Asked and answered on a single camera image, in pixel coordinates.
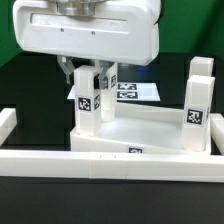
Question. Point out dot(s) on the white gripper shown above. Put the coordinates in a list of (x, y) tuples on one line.
[(124, 31)]

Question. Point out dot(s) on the white desk top tray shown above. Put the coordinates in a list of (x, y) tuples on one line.
[(138, 129)]

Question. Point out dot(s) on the white left fence block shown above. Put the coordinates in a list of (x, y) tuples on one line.
[(8, 121)]

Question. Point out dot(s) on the white fence block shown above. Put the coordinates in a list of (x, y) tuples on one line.
[(8, 121), (217, 131)]

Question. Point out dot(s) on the white right fence block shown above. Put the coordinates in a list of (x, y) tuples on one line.
[(217, 131)]

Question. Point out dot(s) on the white front fence bar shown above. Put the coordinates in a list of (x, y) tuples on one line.
[(91, 165)]

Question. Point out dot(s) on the white marker base plate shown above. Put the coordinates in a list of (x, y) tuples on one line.
[(134, 92)]

